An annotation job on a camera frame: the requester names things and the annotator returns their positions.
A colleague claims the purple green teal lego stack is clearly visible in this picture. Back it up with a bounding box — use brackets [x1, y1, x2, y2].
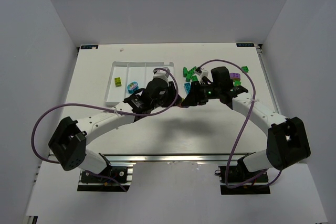
[234, 80, 241, 86]

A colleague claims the teal oval flower lego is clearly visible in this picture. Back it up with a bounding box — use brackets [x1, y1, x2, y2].
[127, 81, 139, 94]

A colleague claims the lime green lego brick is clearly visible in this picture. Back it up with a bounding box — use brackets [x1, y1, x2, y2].
[114, 77, 122, 87]

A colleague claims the purple lime lego stack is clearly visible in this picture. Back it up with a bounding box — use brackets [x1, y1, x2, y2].
[176, 100, 187, 108]

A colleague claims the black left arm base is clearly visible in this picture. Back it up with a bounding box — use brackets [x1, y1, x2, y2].
[77, 154, 133, 193]

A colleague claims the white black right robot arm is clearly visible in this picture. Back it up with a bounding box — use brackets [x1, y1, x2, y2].
[182, 67, 311, 180]

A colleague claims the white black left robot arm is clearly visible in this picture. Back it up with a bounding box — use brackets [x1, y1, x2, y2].
[48, 78, 181, 178]

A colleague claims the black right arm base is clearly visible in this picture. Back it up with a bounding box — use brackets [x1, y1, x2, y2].
[214, 166, 270, 195]

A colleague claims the teal long lego brick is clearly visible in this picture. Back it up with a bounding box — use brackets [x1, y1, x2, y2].
[184, 82, 191, 94]

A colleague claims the green lego brick lower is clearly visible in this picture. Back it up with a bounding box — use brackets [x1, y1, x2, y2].
[185, 74, 198, 82]

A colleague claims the purple arch lego brick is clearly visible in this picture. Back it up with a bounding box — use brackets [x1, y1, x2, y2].
[230, 72, 241, 81]

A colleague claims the green lego brick upper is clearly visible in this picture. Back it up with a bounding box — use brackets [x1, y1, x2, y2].
[187, 67, 197, 76]

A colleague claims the green small lego cube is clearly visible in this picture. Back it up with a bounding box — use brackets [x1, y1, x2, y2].
[242, 66, 249, 73]

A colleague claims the green slanted lego brick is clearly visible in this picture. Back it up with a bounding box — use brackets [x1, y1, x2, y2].
[183, 67, 188, 78]

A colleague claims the white divided sorting tray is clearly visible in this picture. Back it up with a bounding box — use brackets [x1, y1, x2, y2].
[104, 61, 175, 107]

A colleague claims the black corner label right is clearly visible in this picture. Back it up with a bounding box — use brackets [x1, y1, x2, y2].
[236, 43, 255, 48]

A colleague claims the black corner label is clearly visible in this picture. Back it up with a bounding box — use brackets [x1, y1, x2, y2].
[80, 45, 99, 50]
[236, 43, 255, 48]

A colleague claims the black corner label left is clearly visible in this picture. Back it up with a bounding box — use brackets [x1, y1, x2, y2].
[80, 45, 99, 50]

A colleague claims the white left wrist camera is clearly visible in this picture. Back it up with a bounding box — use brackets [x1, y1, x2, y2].
[153, 67, 174, 83]

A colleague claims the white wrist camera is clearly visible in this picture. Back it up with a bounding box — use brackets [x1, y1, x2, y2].
[195, 67, 208, 83]
[153, 67, 174, 83]

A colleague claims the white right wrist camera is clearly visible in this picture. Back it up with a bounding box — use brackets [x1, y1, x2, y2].
[195, 67, 208, 83]

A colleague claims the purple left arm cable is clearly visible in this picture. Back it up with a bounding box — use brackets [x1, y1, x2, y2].
[31, 68, 180, 192]

